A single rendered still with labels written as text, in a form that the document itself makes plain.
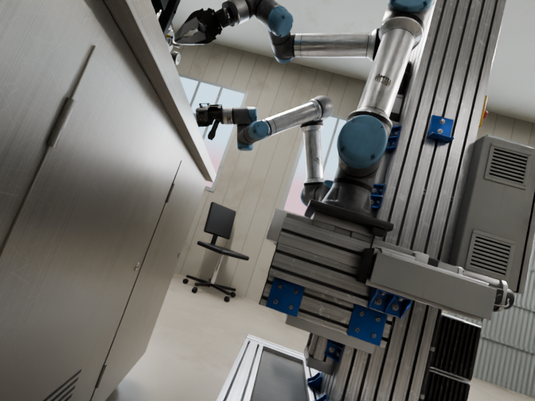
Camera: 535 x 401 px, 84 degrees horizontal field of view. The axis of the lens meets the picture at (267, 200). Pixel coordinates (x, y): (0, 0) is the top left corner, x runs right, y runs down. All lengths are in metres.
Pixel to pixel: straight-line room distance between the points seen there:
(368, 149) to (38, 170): 0.63
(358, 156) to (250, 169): 3.28
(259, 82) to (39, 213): 4.19
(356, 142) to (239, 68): 3.96
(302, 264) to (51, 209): 0.59
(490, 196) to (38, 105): 1.14
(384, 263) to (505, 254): 0.52
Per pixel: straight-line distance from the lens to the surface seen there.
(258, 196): 3.88
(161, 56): 0.50
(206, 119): 1.41
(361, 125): 0.77
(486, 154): 1.21
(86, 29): 0.41
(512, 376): 4.70
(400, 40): 0.94
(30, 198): 0.39
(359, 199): 0.86
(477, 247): 1.13
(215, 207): 3.50
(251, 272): 3.83
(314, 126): 1.52
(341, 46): 1.13
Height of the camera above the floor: 0.66
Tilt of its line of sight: 9 degrees up
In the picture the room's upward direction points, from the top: 18 degrees clockwise
